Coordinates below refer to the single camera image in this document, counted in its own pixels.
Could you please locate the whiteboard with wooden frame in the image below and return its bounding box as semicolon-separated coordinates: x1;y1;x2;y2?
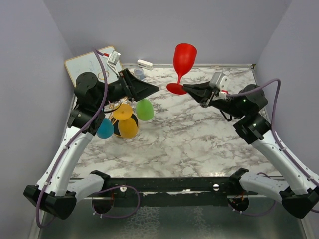
64;52;117;87

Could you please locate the blue wine glass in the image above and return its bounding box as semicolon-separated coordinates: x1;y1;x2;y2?
96;118;114;139

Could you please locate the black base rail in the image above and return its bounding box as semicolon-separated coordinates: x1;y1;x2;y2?
90;168;259;207

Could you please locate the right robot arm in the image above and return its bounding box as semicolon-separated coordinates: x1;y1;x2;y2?
182;82;319;219

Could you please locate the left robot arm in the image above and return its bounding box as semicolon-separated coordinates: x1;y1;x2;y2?
23;69;159;220

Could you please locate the green wine glass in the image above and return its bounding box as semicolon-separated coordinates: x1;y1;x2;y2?
136;99;154;121

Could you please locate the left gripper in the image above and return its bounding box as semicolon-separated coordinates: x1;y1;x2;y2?
95;68;160;109

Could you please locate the white whiteboard eraser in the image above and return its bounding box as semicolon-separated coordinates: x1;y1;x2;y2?
137;59;153;70

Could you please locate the gold wire glass rack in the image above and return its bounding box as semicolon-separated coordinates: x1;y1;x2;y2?
97;71;139;138

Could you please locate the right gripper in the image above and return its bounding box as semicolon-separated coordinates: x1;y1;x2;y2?
182;80;245;119

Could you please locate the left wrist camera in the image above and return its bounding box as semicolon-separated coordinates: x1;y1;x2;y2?
107;50;121;66

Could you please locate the orange wine glass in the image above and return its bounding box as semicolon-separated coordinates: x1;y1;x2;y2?
114;104;138;139

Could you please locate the red wine glass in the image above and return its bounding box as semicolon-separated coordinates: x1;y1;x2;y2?
166;43;197;95

